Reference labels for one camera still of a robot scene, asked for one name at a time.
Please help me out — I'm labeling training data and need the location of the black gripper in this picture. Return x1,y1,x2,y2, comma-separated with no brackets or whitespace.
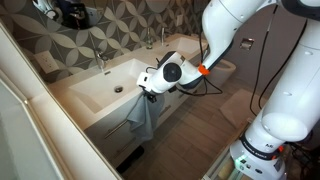
141,85,158,104

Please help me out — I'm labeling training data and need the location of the blue-grey ribbed towel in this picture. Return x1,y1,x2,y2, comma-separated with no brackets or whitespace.
125,93,166,143

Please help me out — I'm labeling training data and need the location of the clear glass bottle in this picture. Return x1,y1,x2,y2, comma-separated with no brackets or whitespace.
145,27,154,50

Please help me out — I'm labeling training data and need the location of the chrome faucet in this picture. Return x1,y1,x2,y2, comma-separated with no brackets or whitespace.
93,49,109,73
160,27,173,47

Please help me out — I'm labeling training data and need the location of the white vanity cabinet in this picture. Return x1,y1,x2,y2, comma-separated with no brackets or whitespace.
48,33,214,168

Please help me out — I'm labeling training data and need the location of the black bathroom scale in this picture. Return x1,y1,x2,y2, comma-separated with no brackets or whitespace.
115,146,146,174

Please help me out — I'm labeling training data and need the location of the white toilet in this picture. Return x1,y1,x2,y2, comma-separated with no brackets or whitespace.
208,59,237,88

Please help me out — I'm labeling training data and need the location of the beige bath mat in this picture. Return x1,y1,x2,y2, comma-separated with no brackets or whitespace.
219,88,268,129

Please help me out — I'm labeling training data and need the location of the robot mounting cart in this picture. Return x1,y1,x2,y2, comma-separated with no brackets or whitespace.
203,146,320,180

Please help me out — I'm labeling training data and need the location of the chrome toilet paper holder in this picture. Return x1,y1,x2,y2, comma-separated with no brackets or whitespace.
239,37,256,52

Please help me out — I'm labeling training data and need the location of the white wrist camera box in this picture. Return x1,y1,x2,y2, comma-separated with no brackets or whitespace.
136,71,153,89

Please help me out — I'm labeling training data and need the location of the steel bar drawer handle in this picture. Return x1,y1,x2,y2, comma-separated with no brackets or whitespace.
103,118,130,140
114,136,138,158

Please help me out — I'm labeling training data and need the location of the round wall mirror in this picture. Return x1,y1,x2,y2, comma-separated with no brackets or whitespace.
29,0,109,31

